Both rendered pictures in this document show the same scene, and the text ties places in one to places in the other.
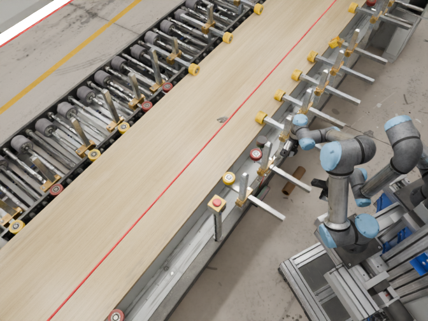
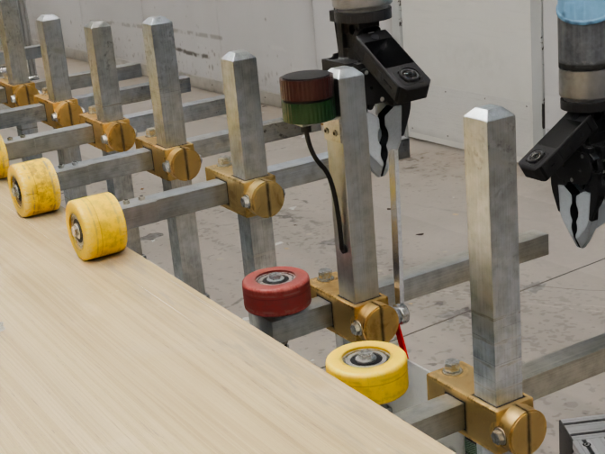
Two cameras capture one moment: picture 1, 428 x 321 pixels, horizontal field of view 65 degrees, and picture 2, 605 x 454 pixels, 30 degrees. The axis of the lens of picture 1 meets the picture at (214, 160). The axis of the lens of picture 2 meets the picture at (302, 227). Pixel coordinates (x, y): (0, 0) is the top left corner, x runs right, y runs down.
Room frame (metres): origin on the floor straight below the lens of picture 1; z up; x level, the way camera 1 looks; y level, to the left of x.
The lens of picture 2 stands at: (0.70, 0.86, 1.38)
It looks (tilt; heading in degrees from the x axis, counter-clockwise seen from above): 19 degrees down; 292
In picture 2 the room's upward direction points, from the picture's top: 5 degrees counter-clockwise
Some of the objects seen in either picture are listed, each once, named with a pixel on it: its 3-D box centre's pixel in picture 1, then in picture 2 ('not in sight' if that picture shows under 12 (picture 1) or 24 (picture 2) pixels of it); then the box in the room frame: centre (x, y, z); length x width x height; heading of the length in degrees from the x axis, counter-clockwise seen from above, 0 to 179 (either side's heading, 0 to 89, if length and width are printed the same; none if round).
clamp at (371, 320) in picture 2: (264, 166); (348, 310); (1.13, -0.33, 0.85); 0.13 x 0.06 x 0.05; 142
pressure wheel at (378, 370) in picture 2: (228, 181); (369, 404); (1.02, -0.09, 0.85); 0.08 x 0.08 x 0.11
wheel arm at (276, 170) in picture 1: (281, 173); (413, 284); (1.07, -0.43, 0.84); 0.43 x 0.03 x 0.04; 52
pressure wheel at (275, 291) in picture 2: (255, 157); (279, 318); (1.19, -0.28, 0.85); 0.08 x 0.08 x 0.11
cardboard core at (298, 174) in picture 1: (293, 180); not in sight; (1.44, -0.72, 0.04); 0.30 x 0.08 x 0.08; 142
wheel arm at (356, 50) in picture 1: (363, 53); (60, 83); (2.06, -1.20, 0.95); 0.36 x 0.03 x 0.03; 52
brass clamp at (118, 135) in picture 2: (321, 87); (107, 131); (1.71, -0.80, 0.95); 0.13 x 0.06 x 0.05; 142
